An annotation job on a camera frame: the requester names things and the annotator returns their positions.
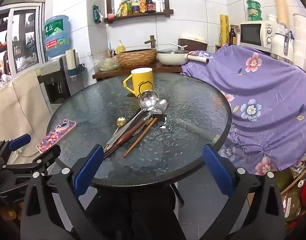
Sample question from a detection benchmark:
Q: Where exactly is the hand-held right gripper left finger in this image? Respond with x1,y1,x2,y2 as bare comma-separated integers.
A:
20,144,105,240

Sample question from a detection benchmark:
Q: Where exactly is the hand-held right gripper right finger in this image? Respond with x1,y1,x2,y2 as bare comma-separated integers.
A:
202,144,285,240

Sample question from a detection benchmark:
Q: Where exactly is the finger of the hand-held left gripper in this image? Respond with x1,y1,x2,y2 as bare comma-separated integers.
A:
3,144,61,178
0,133,32,159

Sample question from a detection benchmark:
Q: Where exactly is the black gold-banded chopstick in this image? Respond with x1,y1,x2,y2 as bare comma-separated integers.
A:
104,116,153,158
110,115,157,153

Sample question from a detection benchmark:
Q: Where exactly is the small gold spoon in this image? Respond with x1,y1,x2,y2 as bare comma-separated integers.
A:
107,117,127,145

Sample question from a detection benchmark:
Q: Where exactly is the silver spoon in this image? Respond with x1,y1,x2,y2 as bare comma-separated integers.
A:
133,99,169,130
128,106,166,135

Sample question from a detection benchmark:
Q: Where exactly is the steel ladle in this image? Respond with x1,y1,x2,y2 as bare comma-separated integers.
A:
104,89,160,153

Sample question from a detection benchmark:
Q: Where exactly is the yellow mug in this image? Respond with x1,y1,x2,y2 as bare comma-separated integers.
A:
123,67,154,98

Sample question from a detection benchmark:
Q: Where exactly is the phone in floral pink case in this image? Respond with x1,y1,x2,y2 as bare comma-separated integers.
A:
37,119,77,154

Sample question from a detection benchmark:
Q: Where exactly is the beige cloth cover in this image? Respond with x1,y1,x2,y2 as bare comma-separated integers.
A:
0,68,54,157

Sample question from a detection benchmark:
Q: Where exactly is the round glass table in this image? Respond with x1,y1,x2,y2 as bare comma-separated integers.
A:
46,72,233,207

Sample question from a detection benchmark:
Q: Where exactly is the water dispenser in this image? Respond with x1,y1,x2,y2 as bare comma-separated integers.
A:
35,56,86,105

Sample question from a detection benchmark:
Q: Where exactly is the pile of colourful snack bags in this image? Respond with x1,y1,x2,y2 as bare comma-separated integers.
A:
275,149,306,233

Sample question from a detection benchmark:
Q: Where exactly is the purple floral cloth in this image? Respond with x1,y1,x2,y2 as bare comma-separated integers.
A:
180,44,306,176

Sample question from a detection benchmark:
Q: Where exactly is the teal cup holder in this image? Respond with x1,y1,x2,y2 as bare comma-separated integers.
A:
68,64,86,78

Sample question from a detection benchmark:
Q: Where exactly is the white paper cup sleeve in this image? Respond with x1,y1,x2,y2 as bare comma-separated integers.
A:
65,49,77,70

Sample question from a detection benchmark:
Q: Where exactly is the sliding glass window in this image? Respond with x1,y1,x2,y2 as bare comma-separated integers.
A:
0,0,47,92

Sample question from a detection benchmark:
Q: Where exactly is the clear plastic bag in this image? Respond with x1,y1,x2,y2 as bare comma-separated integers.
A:
91,54,120,72

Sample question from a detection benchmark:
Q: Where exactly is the blue water jug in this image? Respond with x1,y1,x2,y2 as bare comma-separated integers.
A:
43,15,71,58

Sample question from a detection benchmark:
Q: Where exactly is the dark wooden counter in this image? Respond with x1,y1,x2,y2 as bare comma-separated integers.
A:
92,62,184,81

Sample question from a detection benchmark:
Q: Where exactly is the toothbrush cup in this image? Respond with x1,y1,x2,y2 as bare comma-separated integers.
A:
107,42,117,58

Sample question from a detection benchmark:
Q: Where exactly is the white pan with glass lid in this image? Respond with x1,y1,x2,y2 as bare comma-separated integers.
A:
157,49,210,67

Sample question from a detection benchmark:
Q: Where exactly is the wicker wash basin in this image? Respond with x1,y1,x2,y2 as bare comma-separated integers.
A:
117,48,158,68

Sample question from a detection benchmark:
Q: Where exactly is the brown and white rice cooker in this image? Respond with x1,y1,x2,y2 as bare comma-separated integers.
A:
177,33,208,53

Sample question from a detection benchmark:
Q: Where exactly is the white rice paddle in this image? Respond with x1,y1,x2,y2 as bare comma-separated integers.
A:
169,42,188,50

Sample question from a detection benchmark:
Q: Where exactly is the white microwave oven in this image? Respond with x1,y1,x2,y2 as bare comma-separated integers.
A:
239,20,283,53

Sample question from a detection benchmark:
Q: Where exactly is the yellow wrap roll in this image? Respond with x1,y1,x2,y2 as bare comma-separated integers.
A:
219,15,230,46

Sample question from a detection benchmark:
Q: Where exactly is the bamboo style faucet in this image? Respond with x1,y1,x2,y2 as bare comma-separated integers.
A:
144,35,157,51

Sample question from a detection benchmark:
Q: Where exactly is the green hanging packet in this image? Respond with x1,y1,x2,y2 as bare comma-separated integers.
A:
93,4,104,24

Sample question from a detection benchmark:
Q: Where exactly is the stack of toilet paper rolls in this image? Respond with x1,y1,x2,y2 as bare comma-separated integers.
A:
292,13,306,71

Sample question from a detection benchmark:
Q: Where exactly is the row of condiment bottles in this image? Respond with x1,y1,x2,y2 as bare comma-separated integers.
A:
119,0,165,17

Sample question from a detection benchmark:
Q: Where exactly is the tall stack of paper cups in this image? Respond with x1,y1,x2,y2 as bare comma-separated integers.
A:
271,0,290,28

